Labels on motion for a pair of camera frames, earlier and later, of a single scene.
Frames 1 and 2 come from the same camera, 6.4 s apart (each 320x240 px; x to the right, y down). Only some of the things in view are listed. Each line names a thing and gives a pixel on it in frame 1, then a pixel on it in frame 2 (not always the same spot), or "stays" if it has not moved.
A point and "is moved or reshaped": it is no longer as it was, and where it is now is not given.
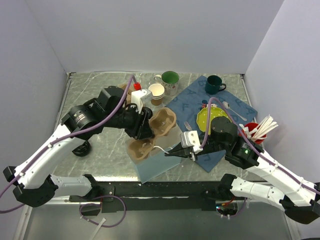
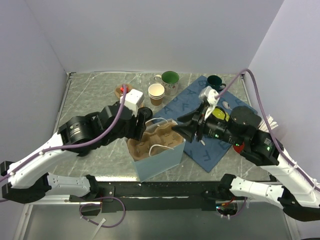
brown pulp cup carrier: (161, 122) is moved or reshaped
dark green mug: (213, 84) stays
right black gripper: (178, 150) to (186, 129)
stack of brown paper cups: (157, 91) stays
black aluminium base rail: (167, 197) stays
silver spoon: (227, 106) stays
